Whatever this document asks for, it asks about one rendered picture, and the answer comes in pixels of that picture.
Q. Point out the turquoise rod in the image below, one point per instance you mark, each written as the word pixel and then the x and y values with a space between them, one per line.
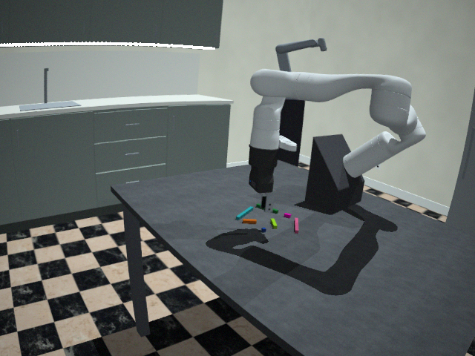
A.
pixel 244 213

